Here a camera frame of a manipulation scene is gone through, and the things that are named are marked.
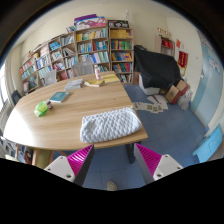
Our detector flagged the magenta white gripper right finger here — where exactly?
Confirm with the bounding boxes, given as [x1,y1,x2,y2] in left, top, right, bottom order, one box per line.
[134,144,183,184]

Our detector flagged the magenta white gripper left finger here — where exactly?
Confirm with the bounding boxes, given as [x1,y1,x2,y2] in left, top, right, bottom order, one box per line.
[45,145,95,186]

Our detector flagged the white textured towel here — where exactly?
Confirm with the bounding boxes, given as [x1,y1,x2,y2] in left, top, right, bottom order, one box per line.
[80,107,142,143]

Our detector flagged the blue board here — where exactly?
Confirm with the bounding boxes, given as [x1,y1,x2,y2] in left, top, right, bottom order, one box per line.
[192,125,223,163]

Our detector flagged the papers on floor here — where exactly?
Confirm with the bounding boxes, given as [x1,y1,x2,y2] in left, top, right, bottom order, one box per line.
[133,95,168,114]

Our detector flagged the green plastic bag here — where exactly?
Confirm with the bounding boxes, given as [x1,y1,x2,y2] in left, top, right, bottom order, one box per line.
[34,101,48,117]

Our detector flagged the teal book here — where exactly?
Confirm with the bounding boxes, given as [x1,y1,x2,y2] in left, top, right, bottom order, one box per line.
[50,92,70,103]

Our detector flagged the plastic bag on floor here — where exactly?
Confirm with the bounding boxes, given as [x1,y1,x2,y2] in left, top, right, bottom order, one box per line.
[178,89,192,110]

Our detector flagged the brown cardboard box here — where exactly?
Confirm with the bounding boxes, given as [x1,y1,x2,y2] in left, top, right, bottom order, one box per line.
[165,80,189,104]

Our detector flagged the white box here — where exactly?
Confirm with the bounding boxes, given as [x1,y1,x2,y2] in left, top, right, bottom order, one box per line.
[139,75,160,95]

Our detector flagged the grey book stack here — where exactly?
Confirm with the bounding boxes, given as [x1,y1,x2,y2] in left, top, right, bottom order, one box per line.
[64,79,84,91]

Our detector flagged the yellow book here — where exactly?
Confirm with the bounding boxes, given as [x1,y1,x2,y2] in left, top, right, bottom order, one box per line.
[84,80,104,87]

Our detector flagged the black cloth cover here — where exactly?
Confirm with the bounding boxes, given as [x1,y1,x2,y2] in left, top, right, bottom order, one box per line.
[134,45,181,89]

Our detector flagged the white bottle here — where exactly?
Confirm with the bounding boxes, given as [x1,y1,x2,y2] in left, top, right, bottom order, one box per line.
[94,65,102,80]

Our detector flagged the grey chair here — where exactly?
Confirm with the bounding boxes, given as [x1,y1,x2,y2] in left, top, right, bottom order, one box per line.
[72,61,93,76]

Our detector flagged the left wooden bookshelf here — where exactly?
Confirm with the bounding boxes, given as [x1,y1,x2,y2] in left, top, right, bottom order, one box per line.
[19,43,52,94]

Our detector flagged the wooden bookshelf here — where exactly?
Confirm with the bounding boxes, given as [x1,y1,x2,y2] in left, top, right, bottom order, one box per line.
[48,26,110,80]
[19,43,52,94]
[108,20,134,84]

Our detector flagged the middle wooden bookshelf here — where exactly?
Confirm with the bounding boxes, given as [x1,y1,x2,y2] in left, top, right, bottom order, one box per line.
[48,26,110,80]

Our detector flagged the right wooden bookshelf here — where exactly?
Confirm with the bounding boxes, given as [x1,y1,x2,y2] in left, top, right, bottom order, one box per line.
[108,20,134,84]

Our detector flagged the red wall hanging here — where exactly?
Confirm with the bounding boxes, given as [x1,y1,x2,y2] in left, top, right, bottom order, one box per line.
[178,51,188,68]

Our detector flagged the small wall shelf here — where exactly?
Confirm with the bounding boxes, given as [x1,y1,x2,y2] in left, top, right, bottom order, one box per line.
[155,28,175,56]

